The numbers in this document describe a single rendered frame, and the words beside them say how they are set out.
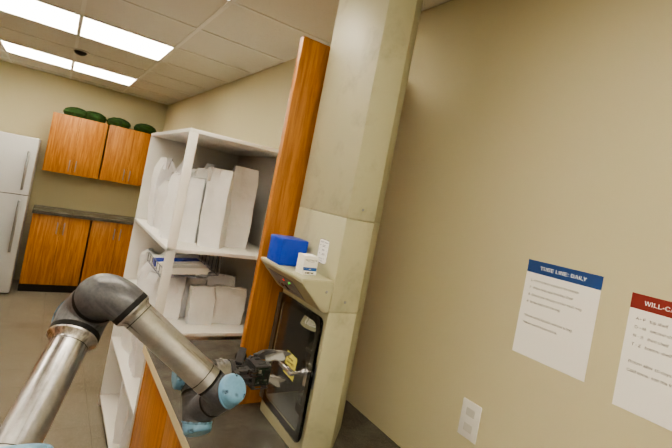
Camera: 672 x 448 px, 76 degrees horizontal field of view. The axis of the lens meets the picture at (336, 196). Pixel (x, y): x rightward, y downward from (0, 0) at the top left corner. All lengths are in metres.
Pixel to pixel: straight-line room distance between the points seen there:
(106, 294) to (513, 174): 1.20
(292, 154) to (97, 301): 0.84
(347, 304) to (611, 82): 0.99
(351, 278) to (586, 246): 0.67
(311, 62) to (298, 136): 0.29
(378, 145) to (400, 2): 0.46
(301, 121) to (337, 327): 0.76
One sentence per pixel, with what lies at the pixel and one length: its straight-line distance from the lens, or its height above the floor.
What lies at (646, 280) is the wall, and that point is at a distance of 1.29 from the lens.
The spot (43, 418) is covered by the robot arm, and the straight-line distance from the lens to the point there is 1.17.
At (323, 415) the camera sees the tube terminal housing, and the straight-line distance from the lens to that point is 1.54.
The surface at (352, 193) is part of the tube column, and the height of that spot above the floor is 1.79.
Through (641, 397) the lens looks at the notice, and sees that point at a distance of 1.31.
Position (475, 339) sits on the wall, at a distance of 1.54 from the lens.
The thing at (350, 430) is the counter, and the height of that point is 0.94.
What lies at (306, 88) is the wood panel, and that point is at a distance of 1.70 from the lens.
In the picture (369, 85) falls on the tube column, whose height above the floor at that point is 2.14.
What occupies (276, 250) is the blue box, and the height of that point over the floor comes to 1.55.
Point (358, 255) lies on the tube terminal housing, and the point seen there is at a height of 1.60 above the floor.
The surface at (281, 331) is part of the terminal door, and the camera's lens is 1.63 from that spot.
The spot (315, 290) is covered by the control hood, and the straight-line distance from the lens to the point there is 1.35.
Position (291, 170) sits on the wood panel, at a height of 1.84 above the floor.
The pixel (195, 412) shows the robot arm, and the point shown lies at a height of 1.15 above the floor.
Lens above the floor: 1.76
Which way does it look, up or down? 1 degrees up
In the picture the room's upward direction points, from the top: 11 degrees clockwise
